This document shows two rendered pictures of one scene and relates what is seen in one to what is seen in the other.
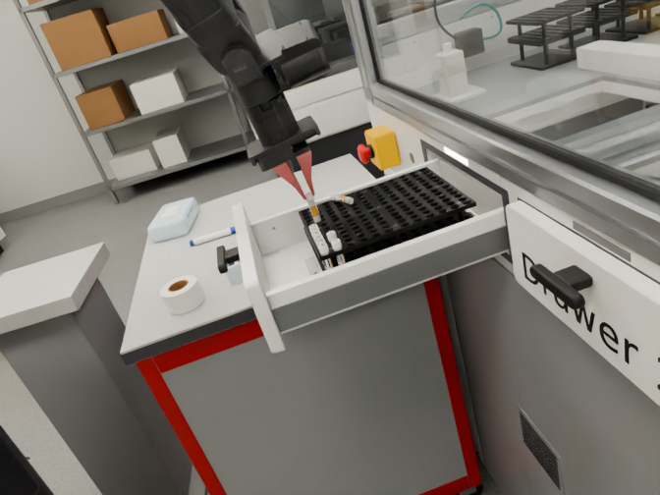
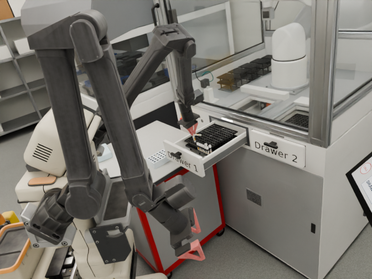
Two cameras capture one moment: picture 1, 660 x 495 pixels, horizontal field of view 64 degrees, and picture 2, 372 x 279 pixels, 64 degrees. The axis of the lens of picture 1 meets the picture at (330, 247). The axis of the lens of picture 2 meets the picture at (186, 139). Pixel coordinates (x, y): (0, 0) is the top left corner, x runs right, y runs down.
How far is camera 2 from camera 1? 92 cm
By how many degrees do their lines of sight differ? 26
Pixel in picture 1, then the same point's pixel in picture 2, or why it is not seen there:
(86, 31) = not seen: outside the picture
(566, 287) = (273, 145)
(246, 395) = not seen: hidden behind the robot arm
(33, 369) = not seen: hidden behind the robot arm
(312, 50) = (201, 96)
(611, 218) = (279, 130)
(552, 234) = (265, 135)
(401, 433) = (205, 211)
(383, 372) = (201, 190)
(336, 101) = (148, 101)
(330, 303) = (213, 161)
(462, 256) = (238, 145)
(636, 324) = (287, 149)
